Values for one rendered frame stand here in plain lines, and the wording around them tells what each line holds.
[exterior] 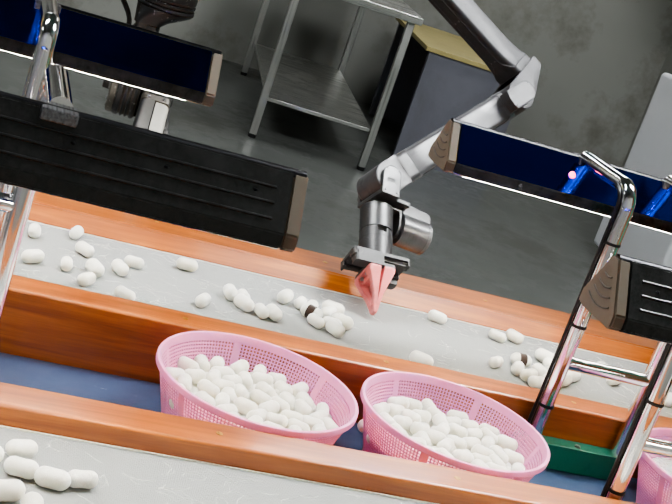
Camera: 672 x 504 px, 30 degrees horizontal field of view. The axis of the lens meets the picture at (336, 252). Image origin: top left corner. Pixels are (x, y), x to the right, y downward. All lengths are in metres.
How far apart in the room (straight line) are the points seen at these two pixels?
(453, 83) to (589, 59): 1.99
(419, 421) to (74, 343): 0.47
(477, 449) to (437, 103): 5.63
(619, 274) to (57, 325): 0.75
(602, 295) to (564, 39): 7.64
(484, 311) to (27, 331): 0.88
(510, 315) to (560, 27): 6.76
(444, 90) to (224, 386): 5.71
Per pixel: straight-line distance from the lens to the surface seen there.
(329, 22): 8.65
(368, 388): 1.72
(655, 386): 1.64
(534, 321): 2.29
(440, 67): 7.22
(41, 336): 1.69
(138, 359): 1.72
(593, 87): 9.09
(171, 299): 1.85
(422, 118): 7.26
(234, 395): 1.60
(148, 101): 2.42
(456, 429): 1.75
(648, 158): 6.36
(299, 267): 2.11
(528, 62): 2.46
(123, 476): 1.35
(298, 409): 1.63
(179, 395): 1.52
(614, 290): 1.34
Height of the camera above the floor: 1.38
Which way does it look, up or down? 16 degrees down
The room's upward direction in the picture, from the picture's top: 19 degrees clockwise
